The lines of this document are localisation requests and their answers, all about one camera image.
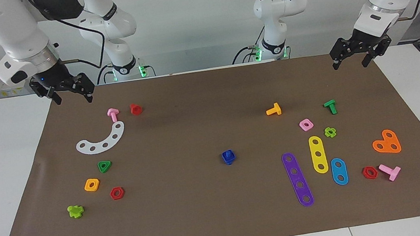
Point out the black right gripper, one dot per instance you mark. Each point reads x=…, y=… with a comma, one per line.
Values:
x=59, y=79

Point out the blue plastic bolt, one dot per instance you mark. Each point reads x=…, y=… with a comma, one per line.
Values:
x=229, y=152

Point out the brown table mat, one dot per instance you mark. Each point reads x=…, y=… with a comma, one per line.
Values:
x=206, y=216

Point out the red plastic bolt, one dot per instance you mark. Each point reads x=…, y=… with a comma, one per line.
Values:
x=135, y=109

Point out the purple four-hole plate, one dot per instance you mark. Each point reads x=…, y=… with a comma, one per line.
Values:
x=297, y=178

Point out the orange square nut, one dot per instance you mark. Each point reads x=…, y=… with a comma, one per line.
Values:
x=87, y=187

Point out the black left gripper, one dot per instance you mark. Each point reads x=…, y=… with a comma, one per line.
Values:
x=362, y=43

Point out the white curved perforated plate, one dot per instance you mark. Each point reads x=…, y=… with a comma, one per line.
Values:
x=110, y=141

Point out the white box with yellow labels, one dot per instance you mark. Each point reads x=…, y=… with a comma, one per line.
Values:
x=4, y=93

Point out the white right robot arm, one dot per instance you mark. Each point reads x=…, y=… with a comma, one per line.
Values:
x=8, y=31

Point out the yellow three-hole plate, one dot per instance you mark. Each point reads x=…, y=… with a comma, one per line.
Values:
x=317, y=147

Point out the pink plastic bolt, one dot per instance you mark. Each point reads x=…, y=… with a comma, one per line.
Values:
x=113, y=114
x=392, y=172

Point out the red hexagon nut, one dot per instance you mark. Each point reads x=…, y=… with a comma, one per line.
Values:
x=112, y=194
x=364, y=173

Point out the pink square nut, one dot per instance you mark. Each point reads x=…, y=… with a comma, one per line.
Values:
x=302, y=127

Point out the orange heart-shaped plate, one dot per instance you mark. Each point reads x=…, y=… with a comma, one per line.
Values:
x=387, y=143

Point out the green triangle nut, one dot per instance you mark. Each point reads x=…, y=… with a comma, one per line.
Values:
x=102, y=169

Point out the lime cross nut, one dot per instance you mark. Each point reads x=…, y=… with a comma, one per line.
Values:
x=326, y=132

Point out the lime cross-head bolt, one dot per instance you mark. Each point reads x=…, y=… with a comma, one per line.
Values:
x=75, y=212

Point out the orange plastic bolt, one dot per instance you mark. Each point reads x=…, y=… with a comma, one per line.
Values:
x=275, y=110

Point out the green plastic bolt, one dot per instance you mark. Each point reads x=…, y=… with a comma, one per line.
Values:
x=331, y=106

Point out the blue two-hole plate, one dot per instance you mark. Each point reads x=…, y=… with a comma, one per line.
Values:
x=339, y=171

